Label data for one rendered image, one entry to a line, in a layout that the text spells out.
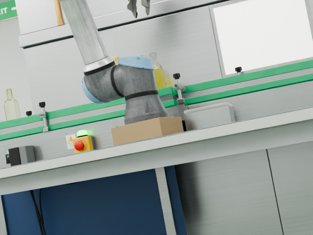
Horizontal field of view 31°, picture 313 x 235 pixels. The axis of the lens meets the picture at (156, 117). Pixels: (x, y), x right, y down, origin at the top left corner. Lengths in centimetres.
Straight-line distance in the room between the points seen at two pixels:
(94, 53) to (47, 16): 93
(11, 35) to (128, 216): 413
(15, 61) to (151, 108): 443
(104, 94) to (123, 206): 61
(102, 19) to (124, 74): 87
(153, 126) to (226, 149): 24
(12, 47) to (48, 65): 344
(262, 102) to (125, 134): 73
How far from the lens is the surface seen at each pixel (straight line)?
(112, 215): 245
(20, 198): 260
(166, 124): 188
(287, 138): 174
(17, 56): 625
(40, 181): 213
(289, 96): 240
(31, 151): 251
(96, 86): 200
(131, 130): 188
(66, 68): 282
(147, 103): 190
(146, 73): 192
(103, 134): 242
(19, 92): 620
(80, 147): 235
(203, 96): 244
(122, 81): 194
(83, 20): 199
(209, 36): 264
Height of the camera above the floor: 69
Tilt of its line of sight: 4 degrees up
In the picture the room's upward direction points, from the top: 10 degrees counter-clockwise
